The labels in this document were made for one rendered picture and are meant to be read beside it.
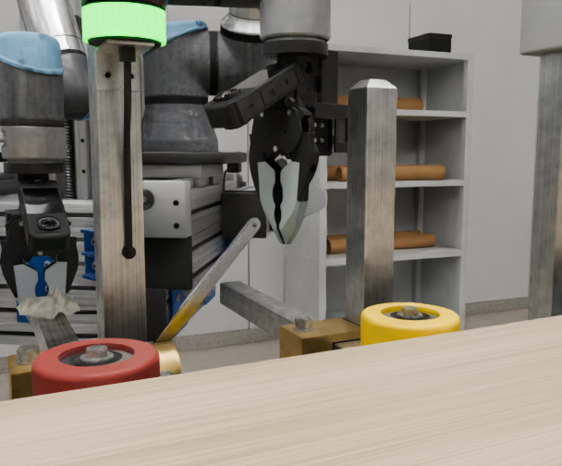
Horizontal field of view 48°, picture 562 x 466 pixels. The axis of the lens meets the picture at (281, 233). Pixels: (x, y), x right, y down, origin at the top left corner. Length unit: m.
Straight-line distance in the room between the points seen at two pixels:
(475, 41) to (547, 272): 3.45
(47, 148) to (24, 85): 0.08
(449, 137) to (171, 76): 2.68
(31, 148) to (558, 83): 0.61
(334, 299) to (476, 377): 3.28
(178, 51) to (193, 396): 0.86
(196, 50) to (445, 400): 0.89
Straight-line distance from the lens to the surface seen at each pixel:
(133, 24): 0.48
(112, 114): 0.53
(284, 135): 0.66
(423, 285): 3.92
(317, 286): 3.13
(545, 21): 0.80
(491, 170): 4.24
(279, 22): 0.67
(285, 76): 0.66
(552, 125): 0.80
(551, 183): 0.79
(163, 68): 1.16
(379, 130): 0.62
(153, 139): 1.14
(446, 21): 4.07
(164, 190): 1.01
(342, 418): 0.34
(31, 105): 0.81
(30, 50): 0.82
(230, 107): 0.61
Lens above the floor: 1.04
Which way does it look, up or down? 7 degrees down
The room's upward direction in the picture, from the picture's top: straight up
